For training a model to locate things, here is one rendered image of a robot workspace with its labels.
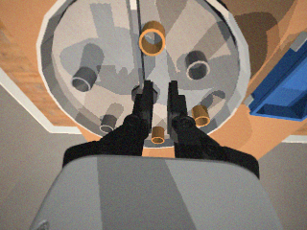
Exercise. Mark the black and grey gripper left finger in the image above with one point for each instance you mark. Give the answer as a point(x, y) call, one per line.
point(128, 138)

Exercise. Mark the grey metal bushing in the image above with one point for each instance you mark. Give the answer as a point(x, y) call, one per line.
point(199, 73)
point(83, 79)
point(108, 123)

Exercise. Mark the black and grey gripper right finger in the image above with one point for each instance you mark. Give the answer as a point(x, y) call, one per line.
point(191, 142)

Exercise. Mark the bronze bushing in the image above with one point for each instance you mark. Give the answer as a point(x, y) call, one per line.
point(158, 135)
point(200, 115)
point(148, 48)

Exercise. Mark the blue shallow tray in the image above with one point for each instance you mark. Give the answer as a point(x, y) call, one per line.
point(282, 94)

